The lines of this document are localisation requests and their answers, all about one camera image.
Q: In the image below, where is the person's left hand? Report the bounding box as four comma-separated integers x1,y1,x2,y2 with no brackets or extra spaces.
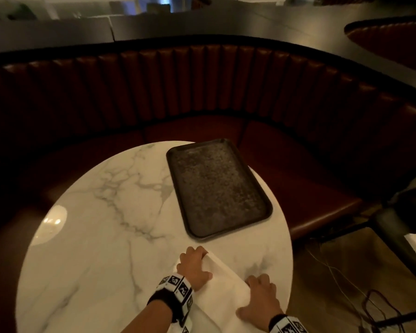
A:
176,246,213,292

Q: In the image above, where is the person's right hand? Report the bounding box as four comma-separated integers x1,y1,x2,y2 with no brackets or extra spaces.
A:
236,273,284,331

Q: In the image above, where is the white cloth napkin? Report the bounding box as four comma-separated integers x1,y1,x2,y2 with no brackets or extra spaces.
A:
168,250,266,333

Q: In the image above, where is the person's left forearm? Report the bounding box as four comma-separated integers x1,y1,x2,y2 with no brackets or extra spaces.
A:
121,301,174,333

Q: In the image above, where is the black white marker wristband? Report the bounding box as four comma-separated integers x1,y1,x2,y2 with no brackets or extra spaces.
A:
268,314,308,333
147,274,195,327

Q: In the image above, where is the dark rectangular serving tray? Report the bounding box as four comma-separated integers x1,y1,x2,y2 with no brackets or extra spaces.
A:
166,138,274,241

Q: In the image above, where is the curved brown leather booth sofa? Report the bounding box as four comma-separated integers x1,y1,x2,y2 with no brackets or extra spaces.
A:
0,35,416,241

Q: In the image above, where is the black chair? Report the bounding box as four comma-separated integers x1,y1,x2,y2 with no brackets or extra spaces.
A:
318,185,416,279

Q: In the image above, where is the dark grey booth ledge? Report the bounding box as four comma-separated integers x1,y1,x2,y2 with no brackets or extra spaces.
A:
0,1,416,95

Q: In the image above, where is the brown leather booth backrest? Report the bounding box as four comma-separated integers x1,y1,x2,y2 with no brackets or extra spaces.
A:
344,15,416,76

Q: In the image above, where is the thin white cable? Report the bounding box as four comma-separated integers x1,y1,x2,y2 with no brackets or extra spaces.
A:
305,239,370,304

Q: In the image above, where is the black cable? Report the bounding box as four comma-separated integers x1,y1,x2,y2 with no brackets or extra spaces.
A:
359,289,416,333

